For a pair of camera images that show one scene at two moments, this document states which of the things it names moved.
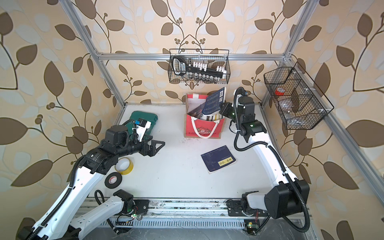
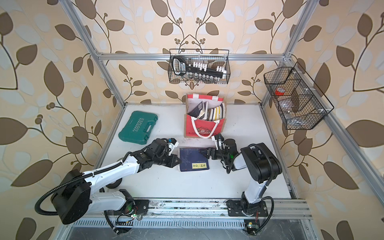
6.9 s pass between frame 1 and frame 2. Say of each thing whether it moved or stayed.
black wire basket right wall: stayed
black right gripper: moved
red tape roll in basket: stayed
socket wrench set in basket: stayed
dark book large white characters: stayed
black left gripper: moved
